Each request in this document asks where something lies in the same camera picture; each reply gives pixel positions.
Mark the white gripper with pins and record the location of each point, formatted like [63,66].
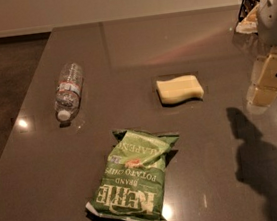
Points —
[273,26]

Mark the yellow sponge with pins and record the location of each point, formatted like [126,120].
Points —
[179,89]

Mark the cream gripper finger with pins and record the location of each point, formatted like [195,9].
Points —
[260,96]

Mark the clear plastic water bottle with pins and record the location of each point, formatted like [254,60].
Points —
[68,91]

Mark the black snack basket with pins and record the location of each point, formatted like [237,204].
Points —
[247,18]

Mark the green jalapeno chip bag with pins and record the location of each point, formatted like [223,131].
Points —
[132,186]

